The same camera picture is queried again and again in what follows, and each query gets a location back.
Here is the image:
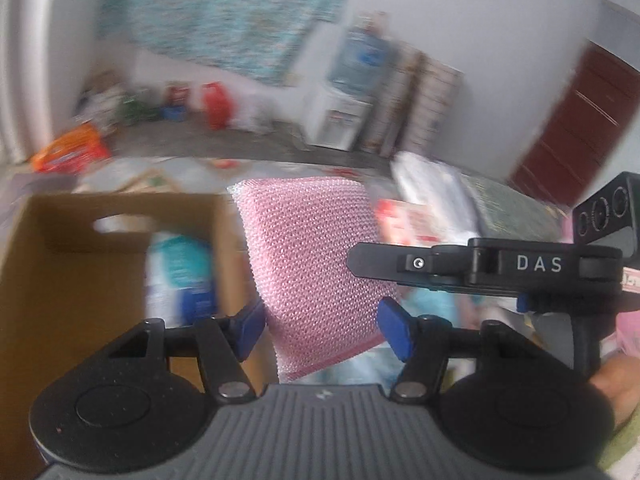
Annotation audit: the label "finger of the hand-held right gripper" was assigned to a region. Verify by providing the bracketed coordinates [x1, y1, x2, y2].
[347, 242, 473, 292]

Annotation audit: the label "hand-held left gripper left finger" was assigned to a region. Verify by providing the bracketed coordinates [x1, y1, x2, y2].
[107, 299, 266, 405]

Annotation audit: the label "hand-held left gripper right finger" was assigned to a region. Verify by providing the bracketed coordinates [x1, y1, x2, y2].
[377, 297, 531, 403]

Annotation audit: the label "pink mesh sponge cloth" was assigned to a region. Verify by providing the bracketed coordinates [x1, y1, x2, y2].
[227, 177, 402, 383]

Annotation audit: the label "brown cardboard box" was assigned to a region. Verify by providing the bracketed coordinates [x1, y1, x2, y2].
[0, 192, 278, 467]

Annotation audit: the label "person's right hand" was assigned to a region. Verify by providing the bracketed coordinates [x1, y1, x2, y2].
[590, 357, 636, 428]

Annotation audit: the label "red white tissue pack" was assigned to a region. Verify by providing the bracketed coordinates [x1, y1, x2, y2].
[375, 199, 441, 256]

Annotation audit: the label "dark green patterned cloth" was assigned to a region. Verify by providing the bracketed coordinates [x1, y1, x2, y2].
[462, 172, 571, 246]

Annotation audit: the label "large white plastic bag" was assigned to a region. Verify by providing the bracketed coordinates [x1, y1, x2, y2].
[392, 152, 483, 241]

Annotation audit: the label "blue white wet wipes pack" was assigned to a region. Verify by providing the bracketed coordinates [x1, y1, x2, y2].
[145, 232, 217, 326]

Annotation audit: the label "red brown door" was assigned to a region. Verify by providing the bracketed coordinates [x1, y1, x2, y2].
[507, 40, 640, 208]

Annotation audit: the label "white water dispenser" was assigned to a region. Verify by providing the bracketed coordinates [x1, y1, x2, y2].
[300, 82, 373, 151]

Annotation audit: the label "checked padded boards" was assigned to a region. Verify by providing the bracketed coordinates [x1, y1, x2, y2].
[360, 45, 463, 158]

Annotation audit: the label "blue water bottle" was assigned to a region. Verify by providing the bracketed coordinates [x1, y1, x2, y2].
[327, 12, 396, 96]

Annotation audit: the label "red plastic bag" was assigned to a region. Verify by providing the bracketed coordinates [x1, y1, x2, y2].
[201, 81, 236, 131]

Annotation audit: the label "small red box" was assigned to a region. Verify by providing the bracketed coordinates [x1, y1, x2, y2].
[166, 82, 193, 108]

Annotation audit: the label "green packets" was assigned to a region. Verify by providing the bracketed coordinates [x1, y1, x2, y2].
[117, 90, 161, 123]

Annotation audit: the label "orange snack bag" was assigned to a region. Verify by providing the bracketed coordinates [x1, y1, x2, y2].
[31, 125, 111, 173]

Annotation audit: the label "grey white curtain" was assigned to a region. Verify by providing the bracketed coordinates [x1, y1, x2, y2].
[0, 0, 101, 163]

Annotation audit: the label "teal floral wall cloth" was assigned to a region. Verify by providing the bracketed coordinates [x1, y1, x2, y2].
[97, 0, 358, 86]

